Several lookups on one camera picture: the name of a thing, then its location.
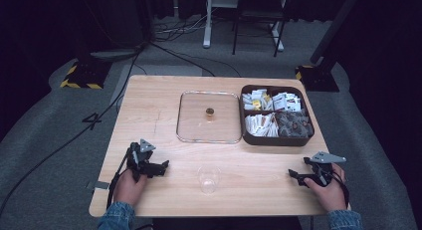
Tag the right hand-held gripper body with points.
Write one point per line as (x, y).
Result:
(322, 167)

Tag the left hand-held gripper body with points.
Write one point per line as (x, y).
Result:
(141, 158)

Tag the person's right hand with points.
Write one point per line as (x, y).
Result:
(328, 193)

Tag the person's left hand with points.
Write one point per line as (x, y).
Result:
(127, 188)

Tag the brown compartment box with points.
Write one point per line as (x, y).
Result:
(275, 142)

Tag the grey tape piece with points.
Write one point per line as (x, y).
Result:
(101, 185)

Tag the clear glass cup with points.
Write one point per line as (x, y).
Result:
(208, 180)

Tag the pile of dark grey packets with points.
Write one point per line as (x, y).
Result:
(294, 123)

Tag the pile of white stick sachets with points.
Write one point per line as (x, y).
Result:
(262, 124)

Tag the clear square lid gold knob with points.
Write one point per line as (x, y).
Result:
(209, 118)

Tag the pile of white printed packets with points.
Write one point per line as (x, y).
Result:
(288, 101)

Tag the pile of white yellow packets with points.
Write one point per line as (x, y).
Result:
(255, 100)

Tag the black yellow striped stand base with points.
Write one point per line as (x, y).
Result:
(84, 75)
(316, 79)

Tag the grey slanted pole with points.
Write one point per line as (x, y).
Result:
(335, 27)

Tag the white desk leg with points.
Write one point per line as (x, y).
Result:
(208, 27)

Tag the black metal chair frame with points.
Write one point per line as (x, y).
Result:
(257, 16)

